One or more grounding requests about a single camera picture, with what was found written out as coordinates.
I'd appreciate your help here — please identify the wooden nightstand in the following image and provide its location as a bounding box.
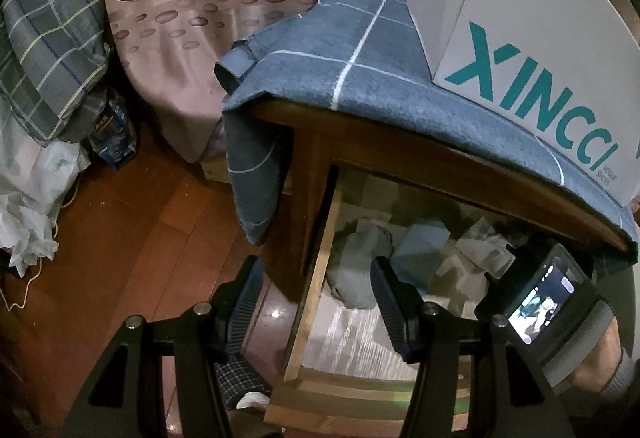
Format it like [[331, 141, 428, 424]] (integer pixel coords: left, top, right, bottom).
[[250, 101, 631, 276]]

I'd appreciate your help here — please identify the blue packet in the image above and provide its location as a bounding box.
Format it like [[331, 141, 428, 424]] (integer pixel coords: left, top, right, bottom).
[[90, 88, 138, 169]]

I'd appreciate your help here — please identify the wooden drawer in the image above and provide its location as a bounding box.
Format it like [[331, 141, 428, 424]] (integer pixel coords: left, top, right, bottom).
[[264, 165, 601, 434]]

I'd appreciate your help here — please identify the person's right forearm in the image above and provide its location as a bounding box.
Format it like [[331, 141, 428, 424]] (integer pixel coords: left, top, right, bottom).
[[605, 345, 640, 401]]

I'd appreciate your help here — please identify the grey plaid bedding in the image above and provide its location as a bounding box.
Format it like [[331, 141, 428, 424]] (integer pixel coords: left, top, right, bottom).
[[0, 0, 113, 144]]

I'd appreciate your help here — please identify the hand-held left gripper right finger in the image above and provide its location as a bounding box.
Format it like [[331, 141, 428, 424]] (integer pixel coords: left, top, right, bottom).
[[370, 255, 566, 438]]

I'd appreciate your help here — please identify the white shoe box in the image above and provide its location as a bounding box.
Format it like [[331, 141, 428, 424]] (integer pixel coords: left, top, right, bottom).
[[407, 0, 640, 209]]

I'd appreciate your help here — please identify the checked slipper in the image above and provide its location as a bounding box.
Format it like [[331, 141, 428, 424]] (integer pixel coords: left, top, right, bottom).
[[215, 355, 273, 411]]

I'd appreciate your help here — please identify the white crumpled fabric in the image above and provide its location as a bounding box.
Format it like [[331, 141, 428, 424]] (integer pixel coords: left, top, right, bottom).
[[0, 118, 91, 279]]

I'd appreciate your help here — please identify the blue checked cloth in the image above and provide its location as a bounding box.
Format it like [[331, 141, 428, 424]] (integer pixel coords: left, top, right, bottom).
[[214, 0, 640, 264]]

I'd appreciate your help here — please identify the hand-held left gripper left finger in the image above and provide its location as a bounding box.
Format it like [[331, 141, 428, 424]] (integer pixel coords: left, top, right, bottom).
[[65, 255, 266, 438]]

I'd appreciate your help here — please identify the white grey patterned cloth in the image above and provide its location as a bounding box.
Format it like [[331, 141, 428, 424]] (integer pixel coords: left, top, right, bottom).
[[452, 218, 516, 279]]

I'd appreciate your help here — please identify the person's right hand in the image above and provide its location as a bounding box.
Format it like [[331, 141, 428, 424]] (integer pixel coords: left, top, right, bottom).
[[570, 329, 625, 393]]

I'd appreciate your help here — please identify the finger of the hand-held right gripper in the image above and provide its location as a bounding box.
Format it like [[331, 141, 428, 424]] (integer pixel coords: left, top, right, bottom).
[[492, 242, 523, 280]]

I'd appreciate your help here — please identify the blue folded cloth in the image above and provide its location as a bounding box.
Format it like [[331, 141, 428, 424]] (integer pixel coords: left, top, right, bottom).
[[390, 221, 451, 299]]

